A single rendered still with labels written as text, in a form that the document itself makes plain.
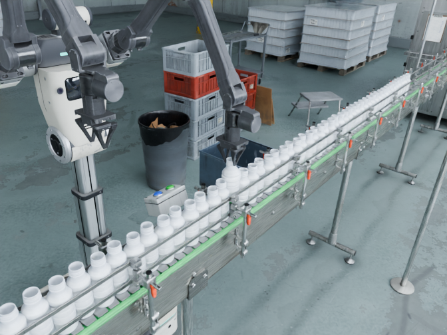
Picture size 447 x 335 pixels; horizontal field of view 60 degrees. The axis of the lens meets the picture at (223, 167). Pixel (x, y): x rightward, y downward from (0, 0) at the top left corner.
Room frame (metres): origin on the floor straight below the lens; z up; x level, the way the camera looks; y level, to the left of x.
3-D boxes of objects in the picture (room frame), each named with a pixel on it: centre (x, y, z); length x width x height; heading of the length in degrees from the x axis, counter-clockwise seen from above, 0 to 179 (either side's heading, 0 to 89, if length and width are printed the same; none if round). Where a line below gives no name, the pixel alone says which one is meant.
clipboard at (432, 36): (5.13, -2.58, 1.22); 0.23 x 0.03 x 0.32; 52
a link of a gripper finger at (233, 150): (1.24, -0.03, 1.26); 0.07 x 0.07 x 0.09; 52
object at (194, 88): (3.94, 0.32, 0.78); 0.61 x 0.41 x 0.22; 148
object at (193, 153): (3.93, 0.32, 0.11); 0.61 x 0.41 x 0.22; 148
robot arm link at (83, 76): (0.98, 0.35, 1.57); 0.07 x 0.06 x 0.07; 52
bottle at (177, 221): (1.01, 0.15, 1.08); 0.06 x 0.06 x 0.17
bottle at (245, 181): (1.28, -0.07, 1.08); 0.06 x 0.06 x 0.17
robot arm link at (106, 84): (0.96, 0.32, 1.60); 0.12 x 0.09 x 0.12; 52
